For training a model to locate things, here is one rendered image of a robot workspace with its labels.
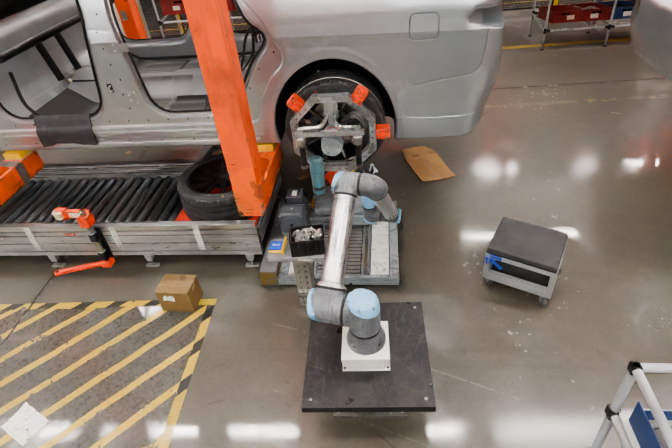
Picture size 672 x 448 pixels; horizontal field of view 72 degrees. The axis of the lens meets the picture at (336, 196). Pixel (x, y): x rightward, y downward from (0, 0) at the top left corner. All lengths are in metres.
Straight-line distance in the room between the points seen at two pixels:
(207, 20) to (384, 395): 1.93
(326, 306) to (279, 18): 1.66
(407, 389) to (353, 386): 0.25
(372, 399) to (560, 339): 1.21
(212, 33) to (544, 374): 2.42
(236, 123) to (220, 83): 0.23
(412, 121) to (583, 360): 1.68
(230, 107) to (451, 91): 1.34
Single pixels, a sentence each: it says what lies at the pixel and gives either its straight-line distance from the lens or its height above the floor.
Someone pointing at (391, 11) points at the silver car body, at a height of 1.56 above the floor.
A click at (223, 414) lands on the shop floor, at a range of 2.71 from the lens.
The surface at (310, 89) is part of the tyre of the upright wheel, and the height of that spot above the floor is 1.14.
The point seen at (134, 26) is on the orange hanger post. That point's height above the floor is 1.02.
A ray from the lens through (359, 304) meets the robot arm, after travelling 2.13.
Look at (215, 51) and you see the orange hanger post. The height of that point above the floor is 1.56.
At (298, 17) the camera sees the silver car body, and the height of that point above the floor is 1.56.
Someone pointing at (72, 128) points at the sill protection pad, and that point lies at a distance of 3.77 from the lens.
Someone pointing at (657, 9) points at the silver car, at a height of 1.20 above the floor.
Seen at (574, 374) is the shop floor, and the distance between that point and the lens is 2.86.
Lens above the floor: 2.26
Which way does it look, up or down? 36 degrees down
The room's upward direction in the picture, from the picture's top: 6 degrees counter-clockwise
